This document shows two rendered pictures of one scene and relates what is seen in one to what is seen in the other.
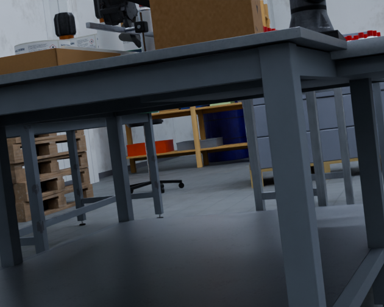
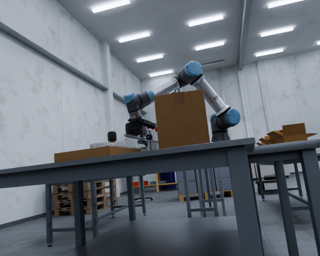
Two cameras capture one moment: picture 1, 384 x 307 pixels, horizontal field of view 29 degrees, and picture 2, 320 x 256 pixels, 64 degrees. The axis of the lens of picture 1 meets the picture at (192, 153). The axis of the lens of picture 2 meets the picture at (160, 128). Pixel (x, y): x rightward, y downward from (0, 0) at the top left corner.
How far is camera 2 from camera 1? 0.59 m
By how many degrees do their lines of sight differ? 12
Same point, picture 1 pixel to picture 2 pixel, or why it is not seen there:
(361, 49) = (261, 150)
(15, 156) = (88, 187)
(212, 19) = (188, 133)
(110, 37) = (131, 141)
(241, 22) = (202, 135)
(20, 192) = (89, 201)
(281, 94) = (241, 176)
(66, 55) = (114, 150)
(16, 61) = (87, 152)
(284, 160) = (244, 217)
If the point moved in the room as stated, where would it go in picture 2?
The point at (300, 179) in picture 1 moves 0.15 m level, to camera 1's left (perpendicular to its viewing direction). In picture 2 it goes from (255, 230) to (206, 235)
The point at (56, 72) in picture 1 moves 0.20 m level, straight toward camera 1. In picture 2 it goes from (108, 159) to (109, 154)
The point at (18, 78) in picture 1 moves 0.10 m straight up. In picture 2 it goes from (87, 161) to (86, 135)
